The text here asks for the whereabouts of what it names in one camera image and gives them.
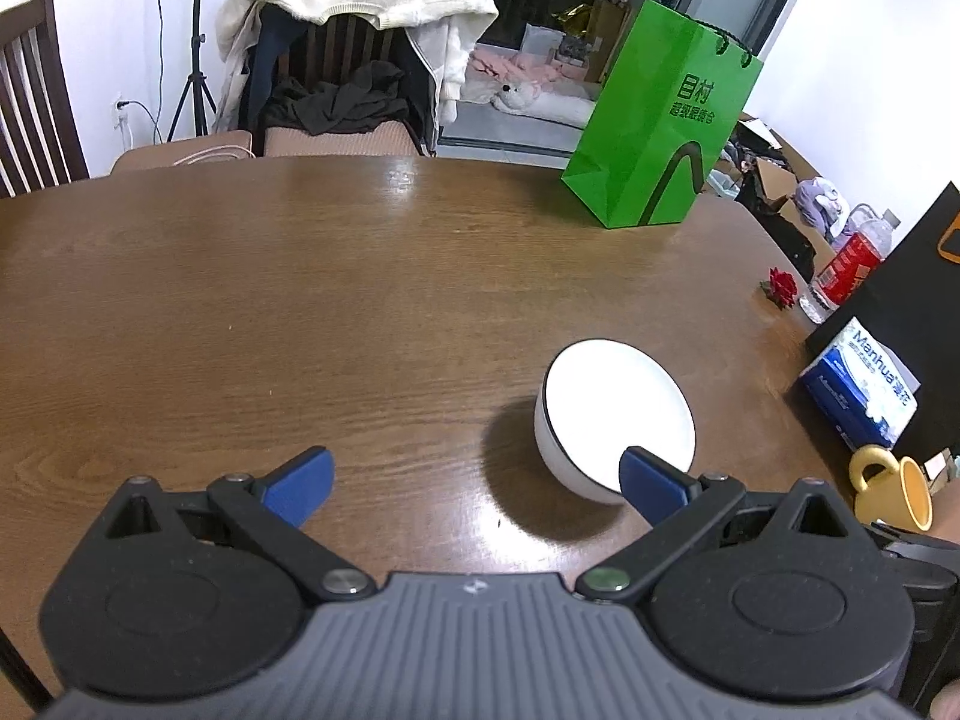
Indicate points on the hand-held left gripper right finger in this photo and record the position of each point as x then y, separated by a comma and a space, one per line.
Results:
652, 491

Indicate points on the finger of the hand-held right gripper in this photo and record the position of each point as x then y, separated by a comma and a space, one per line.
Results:
915, 559

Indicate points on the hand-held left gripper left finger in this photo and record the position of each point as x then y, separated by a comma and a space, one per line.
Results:
300, 484

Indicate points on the white bowl black rim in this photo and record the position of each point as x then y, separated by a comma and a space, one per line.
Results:
615, 405

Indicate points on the person's right hand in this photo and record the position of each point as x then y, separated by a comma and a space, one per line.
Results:
946, 701

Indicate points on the yellow mug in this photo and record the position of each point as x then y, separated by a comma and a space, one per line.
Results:
900, 495

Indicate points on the blue tissue box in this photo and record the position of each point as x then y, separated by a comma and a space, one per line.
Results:
855, 390

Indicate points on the small red flower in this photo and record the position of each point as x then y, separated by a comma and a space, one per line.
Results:
781, 286

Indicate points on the black paper bag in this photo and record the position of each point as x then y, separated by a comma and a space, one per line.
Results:
900, 292

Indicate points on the red label plastic bottle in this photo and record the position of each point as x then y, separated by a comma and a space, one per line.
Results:
847, 270

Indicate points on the cardboard box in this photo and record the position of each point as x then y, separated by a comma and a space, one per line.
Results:
780, 187

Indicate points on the lavender cloth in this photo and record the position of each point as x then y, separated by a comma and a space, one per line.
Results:
821, 199

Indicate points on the green paper bag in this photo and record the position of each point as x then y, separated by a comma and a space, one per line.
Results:
660, 127

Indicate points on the black garment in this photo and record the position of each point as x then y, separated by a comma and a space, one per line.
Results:
337, 101

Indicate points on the white plush toy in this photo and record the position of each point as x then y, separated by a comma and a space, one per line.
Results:
514, 97

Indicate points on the dark wooden chair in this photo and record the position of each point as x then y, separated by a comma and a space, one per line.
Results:
337, 45
30, 90

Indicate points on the pile of pink clothes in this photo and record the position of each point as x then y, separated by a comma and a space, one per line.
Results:
525, 64

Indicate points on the black light stand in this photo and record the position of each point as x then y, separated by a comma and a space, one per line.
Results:
196, 30

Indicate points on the white wall socket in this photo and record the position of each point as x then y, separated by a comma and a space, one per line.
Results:
122, 116

